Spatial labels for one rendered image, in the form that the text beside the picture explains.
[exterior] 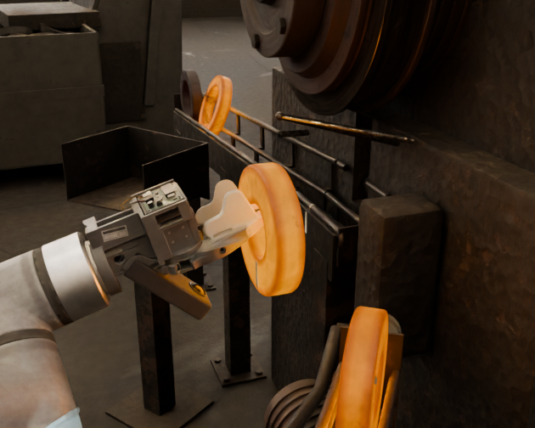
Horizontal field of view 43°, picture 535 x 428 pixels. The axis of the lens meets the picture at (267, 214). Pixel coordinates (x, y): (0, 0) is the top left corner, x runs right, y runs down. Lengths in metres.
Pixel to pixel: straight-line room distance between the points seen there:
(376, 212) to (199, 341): 1.26
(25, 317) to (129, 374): 1.29
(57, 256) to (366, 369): 0.34
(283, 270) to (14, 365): 0.29
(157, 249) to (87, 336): 1.49
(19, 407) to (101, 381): 1.33
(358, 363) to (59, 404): 0.29
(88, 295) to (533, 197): 0.51
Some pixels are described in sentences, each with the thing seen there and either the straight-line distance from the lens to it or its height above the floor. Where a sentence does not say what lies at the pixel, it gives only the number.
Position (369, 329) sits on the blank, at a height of 0.78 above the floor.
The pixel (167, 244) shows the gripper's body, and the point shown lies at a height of 0.84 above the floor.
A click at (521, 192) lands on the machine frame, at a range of 0.85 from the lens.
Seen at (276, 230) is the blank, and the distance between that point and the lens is 0.72.
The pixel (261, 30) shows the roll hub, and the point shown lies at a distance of 1.09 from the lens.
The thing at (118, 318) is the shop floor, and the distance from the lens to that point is 2.28.
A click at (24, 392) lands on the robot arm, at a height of 0.76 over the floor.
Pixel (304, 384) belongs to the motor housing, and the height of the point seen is 0.53.
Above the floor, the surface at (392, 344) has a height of 0.71.
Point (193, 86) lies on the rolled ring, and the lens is 2.12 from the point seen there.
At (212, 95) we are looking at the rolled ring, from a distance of 2.06.
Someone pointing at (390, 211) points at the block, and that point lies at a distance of 0.94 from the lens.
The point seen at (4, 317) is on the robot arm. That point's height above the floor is 0.79.
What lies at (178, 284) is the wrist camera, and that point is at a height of 0.78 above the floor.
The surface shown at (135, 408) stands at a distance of 1.87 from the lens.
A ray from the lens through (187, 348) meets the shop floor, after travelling 2.09.
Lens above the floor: 1.14
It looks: 22 degrees down
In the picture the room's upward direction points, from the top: straight up
